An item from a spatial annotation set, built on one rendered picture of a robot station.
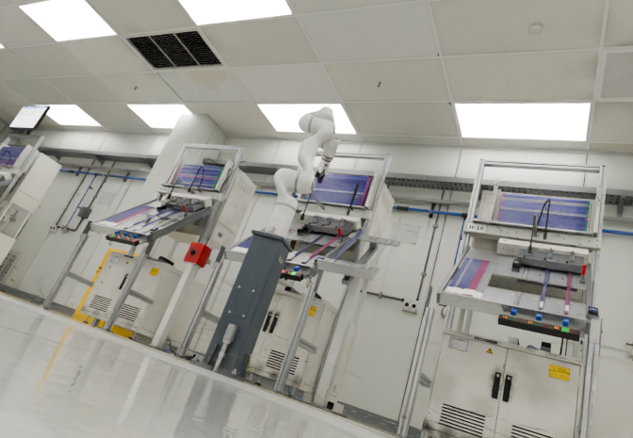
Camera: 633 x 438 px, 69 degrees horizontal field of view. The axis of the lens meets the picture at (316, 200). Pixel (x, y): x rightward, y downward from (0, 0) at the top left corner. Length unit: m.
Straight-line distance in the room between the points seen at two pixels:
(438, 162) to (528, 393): 3.14
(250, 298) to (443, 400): 1.18
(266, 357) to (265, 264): 0.96
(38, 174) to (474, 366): 5.76
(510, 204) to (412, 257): 1.82
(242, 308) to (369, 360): 2.51
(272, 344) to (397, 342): 1.75
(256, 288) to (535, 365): 1.48
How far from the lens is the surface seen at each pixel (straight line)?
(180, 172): 4.60
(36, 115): 7.14
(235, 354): 2.27
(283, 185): 2.54
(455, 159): 5.30
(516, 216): 3.19
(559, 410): 2.72
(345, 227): 3.29
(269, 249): 2.36
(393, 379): 4.55
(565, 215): 3.20
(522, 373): 2.74
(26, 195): 6.90
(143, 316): 3.88
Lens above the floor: 0.02
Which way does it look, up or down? 22 degrees up
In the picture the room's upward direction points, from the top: 20 degrees clockwise
